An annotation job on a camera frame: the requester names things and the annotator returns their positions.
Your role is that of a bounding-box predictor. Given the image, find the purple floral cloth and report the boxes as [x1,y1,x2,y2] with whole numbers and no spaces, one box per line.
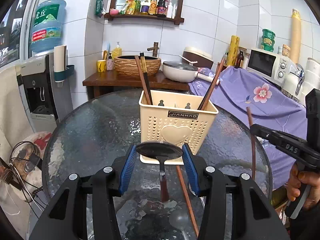
[188,66,320,189]

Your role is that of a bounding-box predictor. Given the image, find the blue water bottle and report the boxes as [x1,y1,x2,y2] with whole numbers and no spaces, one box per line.
[30,0,67,53]

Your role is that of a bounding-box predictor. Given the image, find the metal spoon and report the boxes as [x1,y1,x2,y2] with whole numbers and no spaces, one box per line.
[168,210,190,240]

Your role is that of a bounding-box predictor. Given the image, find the grey water dispenser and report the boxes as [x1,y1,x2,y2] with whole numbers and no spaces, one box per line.
[16,52,68,130]

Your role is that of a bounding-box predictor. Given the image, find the brown chopsticks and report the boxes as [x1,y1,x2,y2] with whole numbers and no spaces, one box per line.
[134,55,151,105]

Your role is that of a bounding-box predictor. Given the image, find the sliding window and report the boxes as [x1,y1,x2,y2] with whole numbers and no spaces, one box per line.
[0,0,45,68]

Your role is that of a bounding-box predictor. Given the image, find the brown glass bottle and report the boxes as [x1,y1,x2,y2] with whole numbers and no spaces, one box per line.
[235,49,244,68]

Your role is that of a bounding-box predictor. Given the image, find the person's right hand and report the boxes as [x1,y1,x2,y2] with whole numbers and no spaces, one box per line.
[286,164,320,210]

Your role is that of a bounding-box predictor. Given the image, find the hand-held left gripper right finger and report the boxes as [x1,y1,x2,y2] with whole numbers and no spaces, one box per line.
[182,144,290,240]

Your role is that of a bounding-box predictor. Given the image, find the black cable bundle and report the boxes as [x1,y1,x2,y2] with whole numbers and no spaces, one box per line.
[9,141,42,174]

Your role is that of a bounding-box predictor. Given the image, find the stool cushion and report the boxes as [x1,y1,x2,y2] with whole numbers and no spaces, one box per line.
[9,132,53,203]

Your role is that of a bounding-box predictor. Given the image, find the wooden cabinet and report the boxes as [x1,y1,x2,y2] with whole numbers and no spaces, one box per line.
[82,69,190,103]

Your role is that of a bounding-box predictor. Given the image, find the cream plastic utensil holder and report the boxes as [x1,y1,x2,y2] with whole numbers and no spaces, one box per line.
[139,90,219,165]

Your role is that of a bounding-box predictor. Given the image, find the yellow roll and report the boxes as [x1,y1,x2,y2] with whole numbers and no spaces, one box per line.
[227,35,240,67]

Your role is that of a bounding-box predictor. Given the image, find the white kettle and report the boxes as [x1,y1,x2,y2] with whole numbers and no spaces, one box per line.
[281,64,307,100]

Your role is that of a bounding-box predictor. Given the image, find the yellow snack packet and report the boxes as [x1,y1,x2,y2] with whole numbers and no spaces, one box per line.
[119,0,137,15]

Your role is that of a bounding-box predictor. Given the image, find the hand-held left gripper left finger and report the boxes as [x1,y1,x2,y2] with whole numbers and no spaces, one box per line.
[29,145,138,240]

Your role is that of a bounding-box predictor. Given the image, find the green hanging packet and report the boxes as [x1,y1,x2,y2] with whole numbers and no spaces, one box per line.
[94,0,107,18]

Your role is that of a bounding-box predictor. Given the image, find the dark wooden wall shelf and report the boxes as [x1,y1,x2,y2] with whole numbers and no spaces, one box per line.
[104,0,189,25]

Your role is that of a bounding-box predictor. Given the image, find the woven pattern basin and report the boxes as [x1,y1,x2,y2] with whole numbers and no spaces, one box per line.
[114,55,162,77]

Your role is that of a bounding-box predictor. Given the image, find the white microwave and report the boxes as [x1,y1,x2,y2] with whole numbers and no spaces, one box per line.
[246,48,292,85]

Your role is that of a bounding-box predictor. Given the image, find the brown wooden chopstick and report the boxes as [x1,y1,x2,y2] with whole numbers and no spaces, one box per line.
[200,57,227,110]
[175,165,200,238]
[246,106,257,180]
[197,57,225,110]

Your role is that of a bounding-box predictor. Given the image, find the stack of white cups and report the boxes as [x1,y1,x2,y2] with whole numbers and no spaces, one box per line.
[304,57,320,93]

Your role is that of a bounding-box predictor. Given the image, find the bronze faucet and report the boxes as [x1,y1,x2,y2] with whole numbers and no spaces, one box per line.
[147,42,160,57]

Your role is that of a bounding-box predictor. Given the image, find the brown and white rice cooker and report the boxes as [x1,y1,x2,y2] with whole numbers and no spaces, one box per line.
[179,46,214,68]

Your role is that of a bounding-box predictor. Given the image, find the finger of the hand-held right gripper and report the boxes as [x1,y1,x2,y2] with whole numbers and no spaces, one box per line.
[250,124,309,160]

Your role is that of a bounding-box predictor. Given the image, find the beige cloth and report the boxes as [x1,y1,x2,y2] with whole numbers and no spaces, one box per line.
[0,65,38,230]

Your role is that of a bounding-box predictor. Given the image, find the yellow soap bottle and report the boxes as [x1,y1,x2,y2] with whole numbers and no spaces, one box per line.
[112,42,122,60]

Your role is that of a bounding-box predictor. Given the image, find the tall stack of paper cups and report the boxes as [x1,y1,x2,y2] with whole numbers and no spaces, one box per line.
[290,8,302,64]

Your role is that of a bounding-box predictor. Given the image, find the dark soy sauce bottle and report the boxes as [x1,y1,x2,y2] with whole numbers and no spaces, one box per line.
[157,0,168,17]

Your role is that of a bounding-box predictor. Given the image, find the black spoon wooden handle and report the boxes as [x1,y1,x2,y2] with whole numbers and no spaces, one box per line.
[135,141,184,203]

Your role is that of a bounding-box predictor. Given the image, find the white pan with glass lid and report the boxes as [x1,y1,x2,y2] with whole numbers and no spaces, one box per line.
[162,60,220,85]

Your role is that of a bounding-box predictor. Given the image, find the white cup dispenser tube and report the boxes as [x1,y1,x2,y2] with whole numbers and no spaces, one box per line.
[54,45,67,82]

